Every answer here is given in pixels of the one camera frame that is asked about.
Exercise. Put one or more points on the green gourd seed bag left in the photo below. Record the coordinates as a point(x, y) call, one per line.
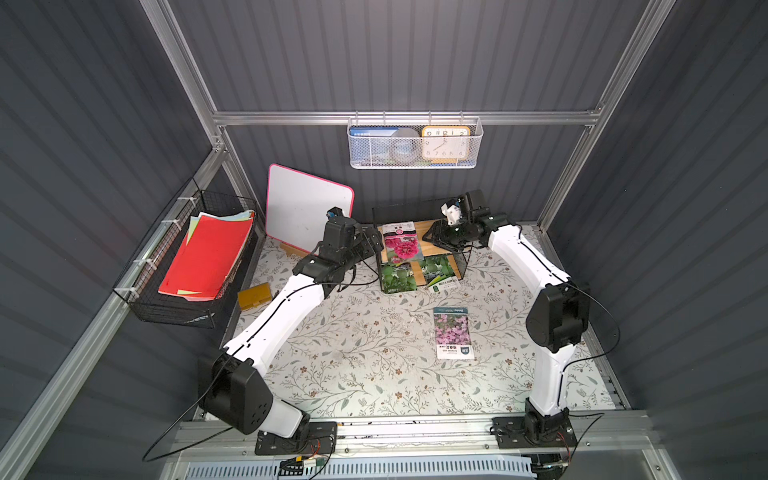
point(397, 278)

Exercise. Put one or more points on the purple flower seed bag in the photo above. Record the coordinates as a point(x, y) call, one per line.
point(452, 333)

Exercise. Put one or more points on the yellow square clock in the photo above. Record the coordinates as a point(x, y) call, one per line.
point(445, 143)

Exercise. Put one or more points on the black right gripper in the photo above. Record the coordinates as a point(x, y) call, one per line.
point(447, 234)

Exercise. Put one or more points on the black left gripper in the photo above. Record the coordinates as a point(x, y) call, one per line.
point(363, 252)

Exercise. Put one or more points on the grey tape roll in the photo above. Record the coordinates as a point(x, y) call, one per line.
point(405, 146)

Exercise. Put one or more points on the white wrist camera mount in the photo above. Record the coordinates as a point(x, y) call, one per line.
point(452, 213)

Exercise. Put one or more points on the pink carnation seed bag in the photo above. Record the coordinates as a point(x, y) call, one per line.
point(401, 243)

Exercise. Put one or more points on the wooden whiteboard easel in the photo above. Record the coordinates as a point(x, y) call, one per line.
point(290, 250)

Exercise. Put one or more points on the black mesh wooden shelf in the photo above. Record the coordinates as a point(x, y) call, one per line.
point(423, 214)

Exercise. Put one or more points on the green paper sheets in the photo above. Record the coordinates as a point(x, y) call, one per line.
point(208, 219)

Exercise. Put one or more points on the green gourd seed bag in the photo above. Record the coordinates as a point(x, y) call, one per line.
point(439, 274)
point(397, 278)

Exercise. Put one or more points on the pink framed whiteboard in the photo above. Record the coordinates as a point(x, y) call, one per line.
point(297, 204)

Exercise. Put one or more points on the green gourd seed bag right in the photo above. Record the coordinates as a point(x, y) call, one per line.
point(439, 274)

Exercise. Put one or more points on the blue box in basket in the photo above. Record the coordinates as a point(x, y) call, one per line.
point(370, 146)

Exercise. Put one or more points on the yellow sponge block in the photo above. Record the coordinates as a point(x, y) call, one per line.
point(254, 296)

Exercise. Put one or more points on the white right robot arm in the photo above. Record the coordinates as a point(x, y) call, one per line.
point(557, 318)

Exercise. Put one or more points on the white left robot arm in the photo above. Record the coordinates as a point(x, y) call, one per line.
point(231, 382)

